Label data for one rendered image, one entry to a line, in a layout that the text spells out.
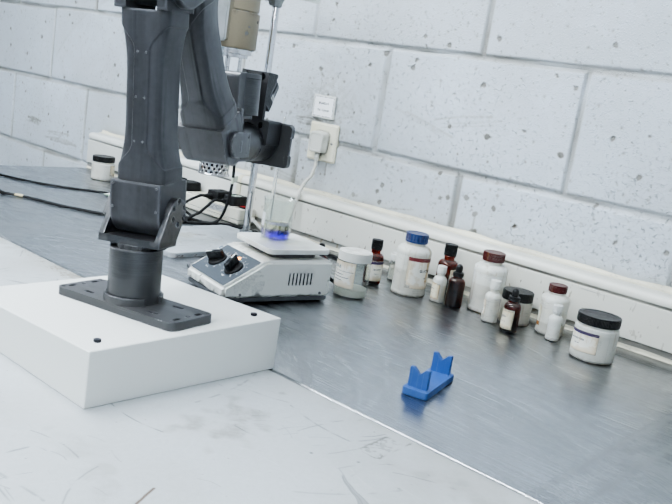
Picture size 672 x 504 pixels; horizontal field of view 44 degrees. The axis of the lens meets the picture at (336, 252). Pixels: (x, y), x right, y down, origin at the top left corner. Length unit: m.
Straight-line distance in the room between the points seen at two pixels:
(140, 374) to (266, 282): 0.44
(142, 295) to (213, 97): 0.27
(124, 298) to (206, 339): 0.11
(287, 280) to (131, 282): 0.40
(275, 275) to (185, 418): 0.48
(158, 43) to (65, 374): 0.37
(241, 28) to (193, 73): 0.57
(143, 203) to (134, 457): 0.32
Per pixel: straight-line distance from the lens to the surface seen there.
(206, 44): 1.05
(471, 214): 1.63
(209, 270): 1.33
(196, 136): 1.11
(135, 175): 0.98
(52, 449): 0.80
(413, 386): 1.03
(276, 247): 1.32
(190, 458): 0.80
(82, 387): 0.88
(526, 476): 0.89
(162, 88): 0.96
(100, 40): 2.59
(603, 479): 0.93
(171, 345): 0.92
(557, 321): 1.40
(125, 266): 0.98
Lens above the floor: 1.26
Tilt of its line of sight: 12 degrees down
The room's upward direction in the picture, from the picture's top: 9 degrees clockwise
